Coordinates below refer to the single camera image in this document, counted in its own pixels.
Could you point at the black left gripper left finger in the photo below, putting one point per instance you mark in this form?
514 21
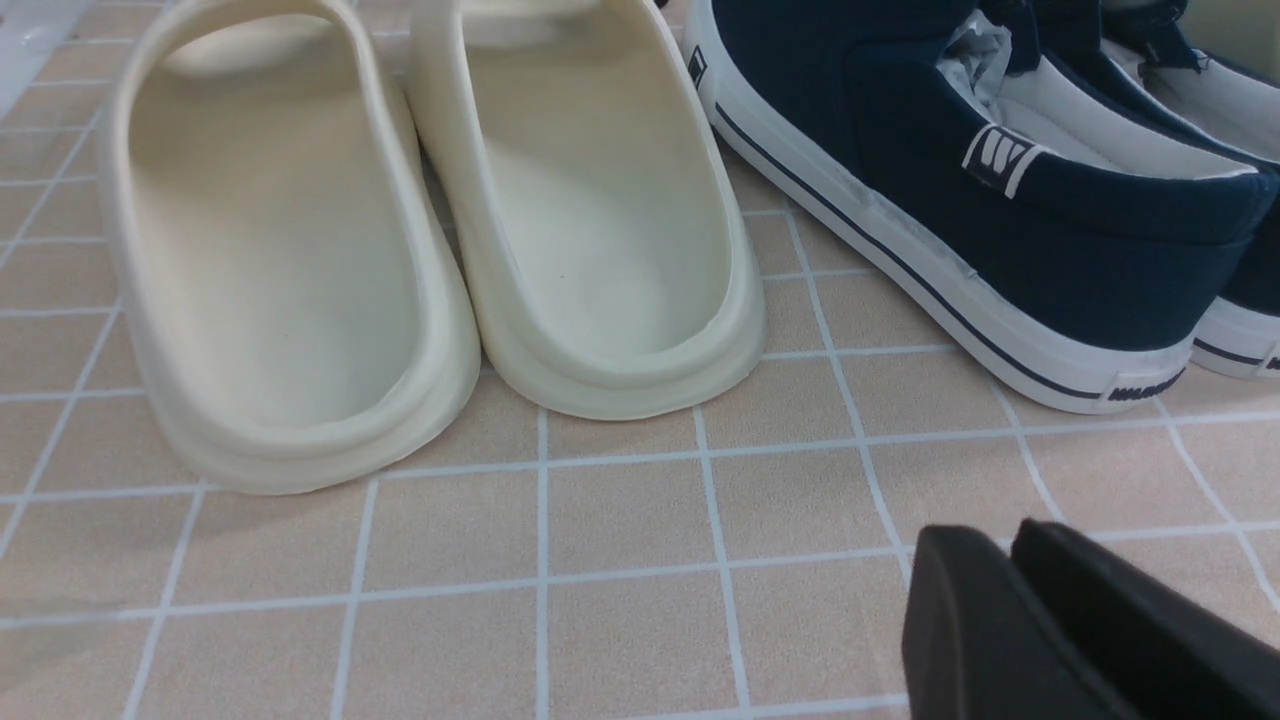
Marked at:
978 642

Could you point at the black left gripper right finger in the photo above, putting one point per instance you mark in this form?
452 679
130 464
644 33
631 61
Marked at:
1168 656

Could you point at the navy slip-on shoe, left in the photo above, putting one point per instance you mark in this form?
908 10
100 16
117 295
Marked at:
1068 247

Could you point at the navy slip-on shoe, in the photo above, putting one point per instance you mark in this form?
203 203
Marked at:
1068 247
1134 54

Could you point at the navy slip-on shoe, right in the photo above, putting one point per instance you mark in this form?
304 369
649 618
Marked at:
1134 54

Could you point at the cream slipper, inner right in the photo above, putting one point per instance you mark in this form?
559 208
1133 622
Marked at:
604 248

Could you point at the cream slipper, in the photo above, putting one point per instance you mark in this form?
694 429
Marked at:
296 312
604 248

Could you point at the cream slipper, outer left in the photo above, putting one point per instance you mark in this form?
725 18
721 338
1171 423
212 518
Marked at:
296 312

